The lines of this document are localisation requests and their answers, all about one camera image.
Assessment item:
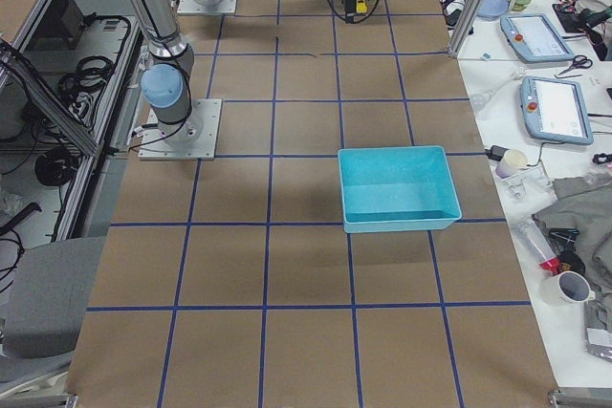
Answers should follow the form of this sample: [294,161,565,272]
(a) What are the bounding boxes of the yellow toy beetle car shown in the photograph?
[356,0,367,15]

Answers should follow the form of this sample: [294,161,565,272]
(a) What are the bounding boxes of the teal plastic bin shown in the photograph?
[338,145,462,233]

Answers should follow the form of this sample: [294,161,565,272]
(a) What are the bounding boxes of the far blue teach pendant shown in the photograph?
[499,13,575,63]

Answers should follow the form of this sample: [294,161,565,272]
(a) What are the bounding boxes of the blue teach pendant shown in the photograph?
[519,76,594,145]
[499,13,575,63]

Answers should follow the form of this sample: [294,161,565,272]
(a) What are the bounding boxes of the white paper cup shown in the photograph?
[495,149,528,179]

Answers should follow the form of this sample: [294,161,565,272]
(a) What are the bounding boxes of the near blue teach pendant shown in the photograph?
[519,76,594,145]

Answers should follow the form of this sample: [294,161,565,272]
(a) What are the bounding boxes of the black scissors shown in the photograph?
[555,54,593,78]

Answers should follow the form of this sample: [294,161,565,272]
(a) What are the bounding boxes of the grey cloth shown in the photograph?
[531,175,612,294]

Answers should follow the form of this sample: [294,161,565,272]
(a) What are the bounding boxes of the white mug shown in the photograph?
[539,271,596,306]

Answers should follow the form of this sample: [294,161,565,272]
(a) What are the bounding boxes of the grey chair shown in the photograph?
[1,236,106,396]

